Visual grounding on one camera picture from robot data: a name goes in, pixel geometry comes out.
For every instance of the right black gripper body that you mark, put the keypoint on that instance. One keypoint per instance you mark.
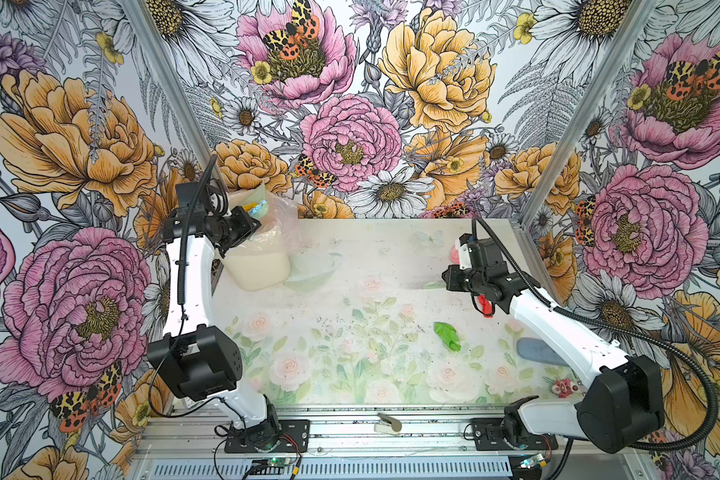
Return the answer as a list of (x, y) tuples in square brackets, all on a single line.
[(469, 279)]

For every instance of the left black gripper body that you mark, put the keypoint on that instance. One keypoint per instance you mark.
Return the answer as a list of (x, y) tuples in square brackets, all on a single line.
[(234, 228)]

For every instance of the green dustpan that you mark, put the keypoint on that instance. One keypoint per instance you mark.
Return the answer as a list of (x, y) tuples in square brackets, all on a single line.
[(244, 197)]

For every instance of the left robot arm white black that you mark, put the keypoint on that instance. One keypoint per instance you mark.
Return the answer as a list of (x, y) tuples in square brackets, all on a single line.
[(196, 359)]

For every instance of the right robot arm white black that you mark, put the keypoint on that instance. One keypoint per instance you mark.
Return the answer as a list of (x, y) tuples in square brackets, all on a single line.
[(620, 403)]

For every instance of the pink paper scrap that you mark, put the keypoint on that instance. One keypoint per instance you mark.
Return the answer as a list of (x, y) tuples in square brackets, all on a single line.
[(454, 255)]

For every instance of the small light blue paper scrap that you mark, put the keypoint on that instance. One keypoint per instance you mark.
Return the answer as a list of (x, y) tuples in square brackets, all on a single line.
[(259, 210)]

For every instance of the white trash bin plastic liner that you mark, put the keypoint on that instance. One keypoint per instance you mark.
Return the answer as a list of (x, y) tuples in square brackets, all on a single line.
[(263, 260)]

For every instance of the green paper scrap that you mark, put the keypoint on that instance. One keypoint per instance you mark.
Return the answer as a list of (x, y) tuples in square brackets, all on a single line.
[(449, 336)]

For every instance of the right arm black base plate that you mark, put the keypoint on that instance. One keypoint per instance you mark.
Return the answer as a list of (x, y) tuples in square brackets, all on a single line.
[(499, 434)]

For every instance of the small beige clip on rail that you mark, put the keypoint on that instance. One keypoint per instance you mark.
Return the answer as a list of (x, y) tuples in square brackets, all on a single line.
[(387, 424)]

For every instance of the aluminium rail frame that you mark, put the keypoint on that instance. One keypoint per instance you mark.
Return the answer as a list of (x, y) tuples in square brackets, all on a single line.
[(344, 445)]

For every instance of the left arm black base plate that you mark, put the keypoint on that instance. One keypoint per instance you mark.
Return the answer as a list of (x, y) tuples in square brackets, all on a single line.
[(291, 436)]

